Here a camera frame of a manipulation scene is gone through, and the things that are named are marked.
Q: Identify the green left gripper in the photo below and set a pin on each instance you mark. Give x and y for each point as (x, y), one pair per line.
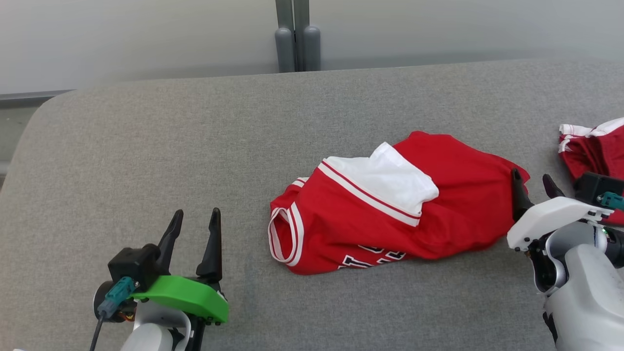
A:
(190, 295)

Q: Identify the teal camera connector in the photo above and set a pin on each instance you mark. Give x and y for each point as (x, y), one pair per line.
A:
(612, 200)
(117, 292)

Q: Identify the red jersey with lettering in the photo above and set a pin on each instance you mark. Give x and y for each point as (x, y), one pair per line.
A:
(463, 195)

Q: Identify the teal left camera connector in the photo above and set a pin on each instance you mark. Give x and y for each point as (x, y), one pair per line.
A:
(117, 292)

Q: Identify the teal right camera connector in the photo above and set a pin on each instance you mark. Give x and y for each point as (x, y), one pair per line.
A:
(612, 200)

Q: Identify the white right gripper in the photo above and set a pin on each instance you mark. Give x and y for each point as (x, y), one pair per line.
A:
(551, 214)

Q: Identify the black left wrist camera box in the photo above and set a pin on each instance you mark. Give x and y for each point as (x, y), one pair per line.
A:
(131, 263)

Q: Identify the red shorts with white stripes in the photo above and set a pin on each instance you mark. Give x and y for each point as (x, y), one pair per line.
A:
(597, 151)

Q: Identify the grey frame post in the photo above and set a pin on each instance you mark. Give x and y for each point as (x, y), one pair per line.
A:
(285, 48)
(312, 48)

